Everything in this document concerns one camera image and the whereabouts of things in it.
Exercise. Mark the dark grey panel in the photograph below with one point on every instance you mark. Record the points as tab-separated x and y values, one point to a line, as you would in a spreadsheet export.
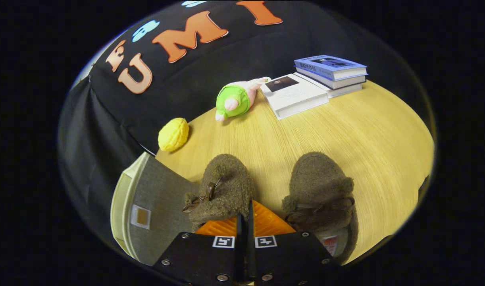
424	184

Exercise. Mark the thin white book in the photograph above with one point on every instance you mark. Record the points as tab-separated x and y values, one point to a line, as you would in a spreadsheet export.
345	91

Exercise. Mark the yellow plush toy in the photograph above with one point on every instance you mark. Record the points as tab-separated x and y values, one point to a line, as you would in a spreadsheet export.
173	135

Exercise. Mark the green and pink plush toy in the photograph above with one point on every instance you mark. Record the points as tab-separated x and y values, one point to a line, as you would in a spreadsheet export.
234	99

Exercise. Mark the grey fabric storage box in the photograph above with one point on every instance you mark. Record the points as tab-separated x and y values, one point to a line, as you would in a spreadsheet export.
163	198

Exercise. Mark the brown fuzzy shoe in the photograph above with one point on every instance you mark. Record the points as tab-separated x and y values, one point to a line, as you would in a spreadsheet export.
226	178
314	174

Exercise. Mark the white book with blue spine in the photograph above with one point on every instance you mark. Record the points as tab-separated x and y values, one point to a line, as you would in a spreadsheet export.
345	82

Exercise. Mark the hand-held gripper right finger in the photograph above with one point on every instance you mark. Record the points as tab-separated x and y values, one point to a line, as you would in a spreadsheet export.
252	238

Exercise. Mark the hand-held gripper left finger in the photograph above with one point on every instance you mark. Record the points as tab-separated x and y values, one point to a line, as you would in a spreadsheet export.
239	238

